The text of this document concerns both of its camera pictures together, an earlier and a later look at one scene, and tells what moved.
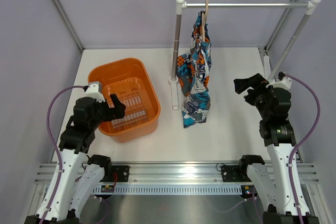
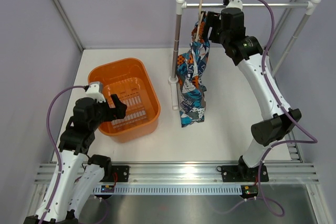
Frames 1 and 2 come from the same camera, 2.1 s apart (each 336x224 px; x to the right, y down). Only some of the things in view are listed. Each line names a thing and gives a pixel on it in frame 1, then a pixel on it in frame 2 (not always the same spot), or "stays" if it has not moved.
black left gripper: [116, 112] stays
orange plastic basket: [127, 78] stays
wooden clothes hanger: [204, 18] -> [200, 16]
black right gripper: [255, 82] -> [213, 20]
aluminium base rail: [177, 173] stays
